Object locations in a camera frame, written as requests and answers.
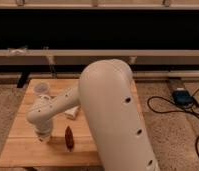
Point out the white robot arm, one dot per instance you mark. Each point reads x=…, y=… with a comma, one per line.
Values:
x=104, y=92

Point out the small white box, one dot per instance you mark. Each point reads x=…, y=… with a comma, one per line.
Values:
x=72, y=113

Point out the white plastic cup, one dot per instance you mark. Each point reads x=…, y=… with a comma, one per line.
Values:
x=41, y=90

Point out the red chili pepper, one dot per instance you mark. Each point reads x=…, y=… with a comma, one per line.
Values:
x=69, y=138

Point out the wooden table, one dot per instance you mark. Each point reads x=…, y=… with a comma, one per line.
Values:
x=23, y=149

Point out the blue power adapter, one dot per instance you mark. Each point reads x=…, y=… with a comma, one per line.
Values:
x=182, y=98

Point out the metal rail beam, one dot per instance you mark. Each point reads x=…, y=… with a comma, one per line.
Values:
x=27, y=57

